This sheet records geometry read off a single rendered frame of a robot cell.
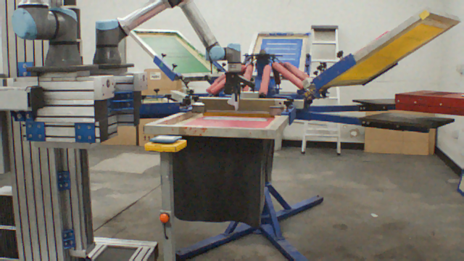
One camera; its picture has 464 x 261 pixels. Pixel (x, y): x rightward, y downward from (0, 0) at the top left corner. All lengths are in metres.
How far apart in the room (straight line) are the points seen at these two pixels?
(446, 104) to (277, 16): 4.49
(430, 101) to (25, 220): 2.12
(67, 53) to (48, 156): 0.54
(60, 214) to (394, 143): 5.13
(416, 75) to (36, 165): 5.45
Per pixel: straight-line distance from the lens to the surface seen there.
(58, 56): 1.86
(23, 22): 1.79
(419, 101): 2.49
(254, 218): 2.06
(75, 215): 2.24
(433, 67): 6.68
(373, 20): 6.59
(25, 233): 2.35
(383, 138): 6.53
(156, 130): 1.99
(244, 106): 2.46
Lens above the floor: 1.28
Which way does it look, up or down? 9 degrees down
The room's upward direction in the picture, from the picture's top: straight up
